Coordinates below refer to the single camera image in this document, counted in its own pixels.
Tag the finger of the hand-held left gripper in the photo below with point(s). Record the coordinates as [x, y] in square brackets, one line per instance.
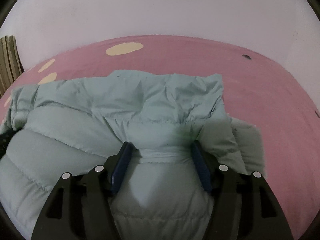
[4, 140]

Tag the light blue quilted jacket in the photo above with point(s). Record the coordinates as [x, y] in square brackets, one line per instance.
[112, 120]

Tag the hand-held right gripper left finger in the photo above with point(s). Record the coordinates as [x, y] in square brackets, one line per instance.
[122, 165]

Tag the striped headboard cover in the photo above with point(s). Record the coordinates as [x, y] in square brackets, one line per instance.
[10, 62]

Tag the pink polka dot bed sheet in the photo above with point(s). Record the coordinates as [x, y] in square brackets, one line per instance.
[262, 92]

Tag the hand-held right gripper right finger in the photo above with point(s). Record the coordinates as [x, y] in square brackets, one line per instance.
[201, 167]

